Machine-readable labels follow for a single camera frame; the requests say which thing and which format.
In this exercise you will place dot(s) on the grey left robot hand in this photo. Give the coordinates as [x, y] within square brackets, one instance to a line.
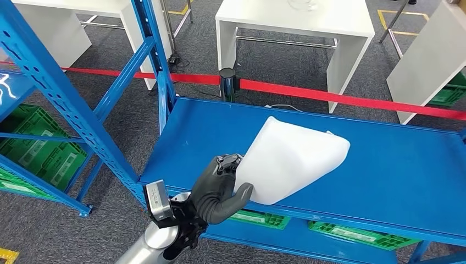
[211, 196]

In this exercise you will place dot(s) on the white plastic part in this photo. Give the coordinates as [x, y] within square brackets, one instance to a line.
[291, 160]

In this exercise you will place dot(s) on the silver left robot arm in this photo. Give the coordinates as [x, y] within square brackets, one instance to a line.
[156, 240]

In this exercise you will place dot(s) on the blue metal shelf rack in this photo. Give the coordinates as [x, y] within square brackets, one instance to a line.
[25, 87]
[382, 182]

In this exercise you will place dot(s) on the glossy black belt stanchion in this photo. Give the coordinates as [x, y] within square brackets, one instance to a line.
[227, 85]

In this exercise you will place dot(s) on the red barrier belt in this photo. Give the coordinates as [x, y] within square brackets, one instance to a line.
[91, 71]
[327, 96]

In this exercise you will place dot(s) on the white table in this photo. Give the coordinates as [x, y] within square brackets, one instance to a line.
[62, 29]
[426, 65]
[291, 18]

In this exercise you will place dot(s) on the yellow floor tape square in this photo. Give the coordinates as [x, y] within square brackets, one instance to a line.
[7, 255]

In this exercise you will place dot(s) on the clear glass bowl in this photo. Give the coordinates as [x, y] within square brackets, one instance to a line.
[302, 3]

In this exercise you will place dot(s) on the steel leg frame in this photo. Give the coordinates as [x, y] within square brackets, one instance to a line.
[396, 42]
[168, 25]

